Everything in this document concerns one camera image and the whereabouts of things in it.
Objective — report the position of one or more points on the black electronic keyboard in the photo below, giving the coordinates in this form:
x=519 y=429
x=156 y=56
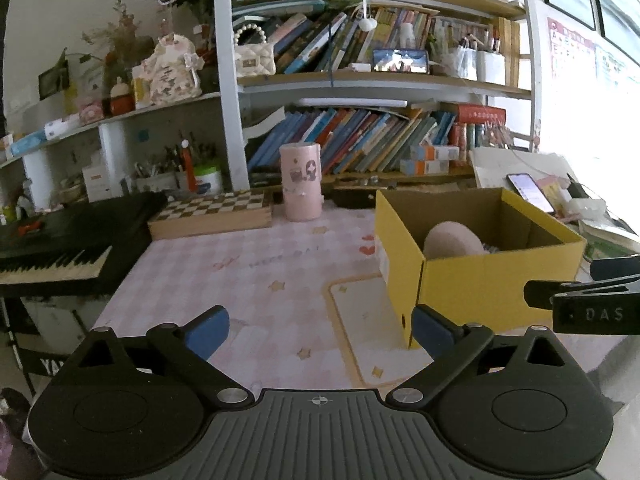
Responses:
x=75 y=240

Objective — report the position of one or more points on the red white jar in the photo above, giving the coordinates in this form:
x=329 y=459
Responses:
x=121 y=100

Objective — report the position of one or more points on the red book box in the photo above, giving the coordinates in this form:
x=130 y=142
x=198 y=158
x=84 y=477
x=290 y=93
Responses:
x=480 y=114

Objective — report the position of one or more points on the stack of green books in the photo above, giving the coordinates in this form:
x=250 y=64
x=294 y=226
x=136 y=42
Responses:
x=610 y=240

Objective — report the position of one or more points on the wall poster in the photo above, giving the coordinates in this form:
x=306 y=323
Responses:
x=572 y=50

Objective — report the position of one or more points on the pink cylinder container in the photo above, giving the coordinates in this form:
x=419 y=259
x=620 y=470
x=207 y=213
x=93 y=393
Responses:
x=300 y=195

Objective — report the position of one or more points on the pink plush toy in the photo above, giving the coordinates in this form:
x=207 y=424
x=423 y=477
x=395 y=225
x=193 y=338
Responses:
x=450 y=240

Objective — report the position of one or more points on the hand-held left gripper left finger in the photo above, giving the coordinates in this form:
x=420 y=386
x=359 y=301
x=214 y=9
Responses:
x=210 y=327

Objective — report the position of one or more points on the clear plastic box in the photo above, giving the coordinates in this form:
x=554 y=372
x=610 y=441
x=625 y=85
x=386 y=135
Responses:
x=587 y=209

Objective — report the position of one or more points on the floral backpack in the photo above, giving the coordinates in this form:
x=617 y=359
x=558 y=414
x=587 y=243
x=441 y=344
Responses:
x=170 y=80

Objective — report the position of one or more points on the white pen cup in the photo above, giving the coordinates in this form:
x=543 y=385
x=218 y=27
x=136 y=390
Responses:
x=491 y=67

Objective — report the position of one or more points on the black keyboard stand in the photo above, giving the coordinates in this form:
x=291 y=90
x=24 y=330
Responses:
x=20 y=340

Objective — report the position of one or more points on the small tablet screen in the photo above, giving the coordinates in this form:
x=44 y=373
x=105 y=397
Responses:
x=400 y=60

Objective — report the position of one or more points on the orange pen white pompom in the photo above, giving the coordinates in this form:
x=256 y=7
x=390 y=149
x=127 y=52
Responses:
x=187 y=165

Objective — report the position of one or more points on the white quilted handbag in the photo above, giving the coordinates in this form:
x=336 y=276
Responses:
x=255 y=60

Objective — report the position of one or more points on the pink checked desktop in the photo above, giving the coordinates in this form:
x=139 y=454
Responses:
x=250 y=270

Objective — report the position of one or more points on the black smartphone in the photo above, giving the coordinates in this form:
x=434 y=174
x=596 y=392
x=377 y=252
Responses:
x=530 y=192

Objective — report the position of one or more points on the dried flower bouquet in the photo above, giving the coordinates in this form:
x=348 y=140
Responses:
x=120 y=35

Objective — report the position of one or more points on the orange white small carton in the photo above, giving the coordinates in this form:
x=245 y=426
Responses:
x=425 y=167
x=435 y=152

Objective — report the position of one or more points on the white jar green lid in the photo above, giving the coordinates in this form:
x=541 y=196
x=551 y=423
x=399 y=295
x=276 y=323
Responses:
x=207 y=181

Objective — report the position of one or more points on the beige desk mat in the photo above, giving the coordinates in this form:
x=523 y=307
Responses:
x=360 y=320

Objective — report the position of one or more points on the small dark framed picture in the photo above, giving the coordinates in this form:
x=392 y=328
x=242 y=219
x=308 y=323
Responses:
x=54 y=81

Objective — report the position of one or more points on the yellow cardboard box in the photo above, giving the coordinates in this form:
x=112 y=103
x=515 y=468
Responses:
x=475 y=280

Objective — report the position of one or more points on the blue tissue pack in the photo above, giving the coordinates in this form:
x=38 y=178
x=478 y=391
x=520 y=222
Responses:
x=42 y=135

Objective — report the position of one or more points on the dark brown radio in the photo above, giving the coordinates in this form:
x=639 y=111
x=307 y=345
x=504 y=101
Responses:
x=355 y=199

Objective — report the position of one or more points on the stack of white papers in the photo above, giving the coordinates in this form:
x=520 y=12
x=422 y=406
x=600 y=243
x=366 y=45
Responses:
x=500 y=165

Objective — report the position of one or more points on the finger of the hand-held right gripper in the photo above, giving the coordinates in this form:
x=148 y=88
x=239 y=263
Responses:
x=542 y=292
x=617 y=267

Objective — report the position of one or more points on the white wooden bookshelf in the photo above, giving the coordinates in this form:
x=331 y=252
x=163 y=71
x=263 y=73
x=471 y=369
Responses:
x=232 y=110

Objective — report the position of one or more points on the wooden chessboard box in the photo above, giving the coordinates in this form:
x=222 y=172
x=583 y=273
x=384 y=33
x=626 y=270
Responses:
x=215 y=207

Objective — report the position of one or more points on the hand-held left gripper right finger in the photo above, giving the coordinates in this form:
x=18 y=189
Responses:
x=430 y=330

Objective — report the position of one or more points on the pink yellow notepad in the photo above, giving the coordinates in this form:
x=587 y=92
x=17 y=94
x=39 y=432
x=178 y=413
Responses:
x=557 y=195

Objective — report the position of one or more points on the row of books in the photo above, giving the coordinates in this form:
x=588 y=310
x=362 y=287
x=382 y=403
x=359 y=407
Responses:
x=350 y=140
x=310 y=40

